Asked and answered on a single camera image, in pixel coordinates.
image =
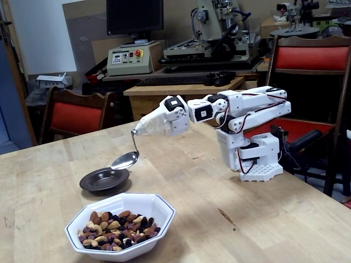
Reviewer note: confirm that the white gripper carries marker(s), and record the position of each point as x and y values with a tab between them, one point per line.
175	121

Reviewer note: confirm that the bent metal spoon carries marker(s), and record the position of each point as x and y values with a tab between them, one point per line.
124	161

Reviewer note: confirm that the white octagonal bowl blue rim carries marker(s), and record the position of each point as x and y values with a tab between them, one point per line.
137	201

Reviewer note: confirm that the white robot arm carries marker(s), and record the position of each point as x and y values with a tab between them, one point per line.
267	148

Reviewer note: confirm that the wooden workbench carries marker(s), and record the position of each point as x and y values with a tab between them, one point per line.
153	101

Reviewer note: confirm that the beige masking tape wrap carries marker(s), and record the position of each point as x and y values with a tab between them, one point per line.
152	123

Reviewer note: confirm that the black keyboard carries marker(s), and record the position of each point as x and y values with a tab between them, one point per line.
170	80

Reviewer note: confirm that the black plastic device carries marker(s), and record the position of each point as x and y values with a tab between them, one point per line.
211	78

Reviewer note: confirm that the black computer mouse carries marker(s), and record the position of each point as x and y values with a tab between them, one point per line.
222	82

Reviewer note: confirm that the beige control box red button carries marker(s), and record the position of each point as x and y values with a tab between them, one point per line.
129	65

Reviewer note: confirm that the small wooden chair red cushion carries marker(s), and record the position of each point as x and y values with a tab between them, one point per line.
76	116

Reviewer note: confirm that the beige milling machine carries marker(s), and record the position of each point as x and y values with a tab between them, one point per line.
211	16

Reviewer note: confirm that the robot circuit board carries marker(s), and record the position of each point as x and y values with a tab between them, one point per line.
279	132

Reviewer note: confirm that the dark brown saucer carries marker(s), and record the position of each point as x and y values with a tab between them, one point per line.
98	180

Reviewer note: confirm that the black computer monitor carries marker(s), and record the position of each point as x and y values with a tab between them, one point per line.
134	16

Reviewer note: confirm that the brown cardboard box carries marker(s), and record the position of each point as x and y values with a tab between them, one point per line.
267	27

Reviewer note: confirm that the grey fibreboard panel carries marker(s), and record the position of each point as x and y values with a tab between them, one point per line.
82	33

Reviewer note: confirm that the white model house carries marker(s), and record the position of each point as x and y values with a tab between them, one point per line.
52	80

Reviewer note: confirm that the mixed nuts and raisins pile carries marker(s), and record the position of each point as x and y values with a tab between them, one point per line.
118	230

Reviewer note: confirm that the black cylinder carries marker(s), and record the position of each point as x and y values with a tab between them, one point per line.
307	139

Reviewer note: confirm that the large wooden chair red cushion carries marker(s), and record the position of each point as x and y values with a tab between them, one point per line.
310	57

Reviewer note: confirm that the round table scroll saw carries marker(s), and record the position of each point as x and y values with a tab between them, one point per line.
296	31

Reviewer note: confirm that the blue door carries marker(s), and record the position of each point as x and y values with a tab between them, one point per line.
11	109

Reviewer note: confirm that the red fabric item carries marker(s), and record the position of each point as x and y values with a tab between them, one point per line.
347	202

